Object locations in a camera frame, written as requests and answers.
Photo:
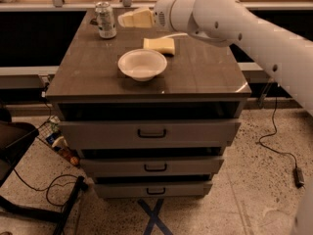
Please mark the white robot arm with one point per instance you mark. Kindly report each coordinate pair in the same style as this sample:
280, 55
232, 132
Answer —
283, 55

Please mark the blue tape cross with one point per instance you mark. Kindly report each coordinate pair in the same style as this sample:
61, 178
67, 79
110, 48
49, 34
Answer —
154, 219

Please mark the silver 7up soda can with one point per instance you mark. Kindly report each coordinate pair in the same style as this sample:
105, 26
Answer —
105, 20

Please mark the middle grey drawer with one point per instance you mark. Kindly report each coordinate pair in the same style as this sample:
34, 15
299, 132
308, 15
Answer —
151, 166

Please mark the bottom grey drawer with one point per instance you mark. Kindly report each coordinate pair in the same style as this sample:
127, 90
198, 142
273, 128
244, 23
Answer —
153, 190

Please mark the white paper bowl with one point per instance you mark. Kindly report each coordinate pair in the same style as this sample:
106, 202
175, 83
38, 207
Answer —
142, 64

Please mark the wire basket with items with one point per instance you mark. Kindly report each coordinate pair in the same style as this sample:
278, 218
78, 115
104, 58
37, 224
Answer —
51, 135

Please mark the grey drawer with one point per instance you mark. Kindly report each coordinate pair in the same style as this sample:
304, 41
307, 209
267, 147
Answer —
153, 190
151, 166
138, 134

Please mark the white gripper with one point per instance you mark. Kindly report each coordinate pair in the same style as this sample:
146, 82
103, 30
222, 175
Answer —
161, 17

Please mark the yellow sponge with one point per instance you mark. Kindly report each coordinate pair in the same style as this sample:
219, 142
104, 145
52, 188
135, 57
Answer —
162, 45

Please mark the black chair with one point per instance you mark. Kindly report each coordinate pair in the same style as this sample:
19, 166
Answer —
42, 179

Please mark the top grey drawer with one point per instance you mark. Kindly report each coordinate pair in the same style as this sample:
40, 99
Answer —
138, 134

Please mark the grey drawer cabinet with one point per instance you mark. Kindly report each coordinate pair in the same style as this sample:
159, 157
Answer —
201, 82

